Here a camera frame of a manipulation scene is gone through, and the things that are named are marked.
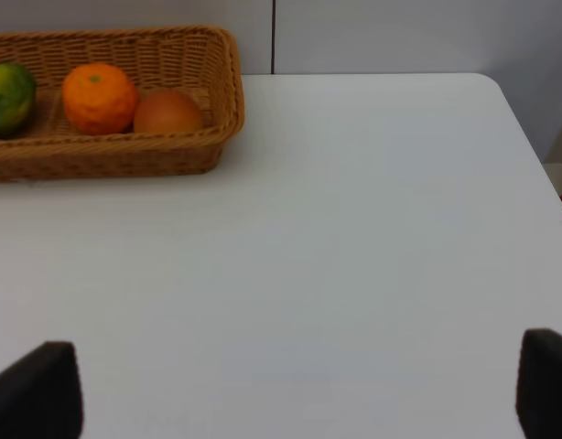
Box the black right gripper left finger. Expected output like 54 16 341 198
0 341 84 438

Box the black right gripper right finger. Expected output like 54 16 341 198
515 328 562 439

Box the green mango fruit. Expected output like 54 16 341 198
0 63 37 138

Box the orange wicker basket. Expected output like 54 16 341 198
0 25 244 183

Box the red yellow peach fruit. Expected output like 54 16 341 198
133 89 203 134

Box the orange mandarin fruit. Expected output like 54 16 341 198
61 63 139 135

